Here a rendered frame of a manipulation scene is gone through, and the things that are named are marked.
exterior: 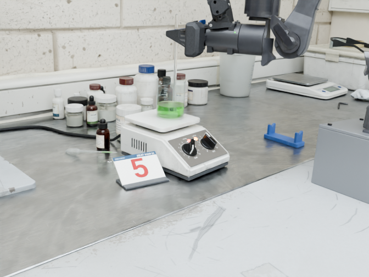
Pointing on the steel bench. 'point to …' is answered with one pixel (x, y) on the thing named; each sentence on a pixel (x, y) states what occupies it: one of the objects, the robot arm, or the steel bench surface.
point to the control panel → (200, 157)
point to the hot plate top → (166, 125)
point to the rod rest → (284, 137)
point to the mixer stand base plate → (13, 179)
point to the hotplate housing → (166, 149)
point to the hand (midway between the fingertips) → (182, 34)
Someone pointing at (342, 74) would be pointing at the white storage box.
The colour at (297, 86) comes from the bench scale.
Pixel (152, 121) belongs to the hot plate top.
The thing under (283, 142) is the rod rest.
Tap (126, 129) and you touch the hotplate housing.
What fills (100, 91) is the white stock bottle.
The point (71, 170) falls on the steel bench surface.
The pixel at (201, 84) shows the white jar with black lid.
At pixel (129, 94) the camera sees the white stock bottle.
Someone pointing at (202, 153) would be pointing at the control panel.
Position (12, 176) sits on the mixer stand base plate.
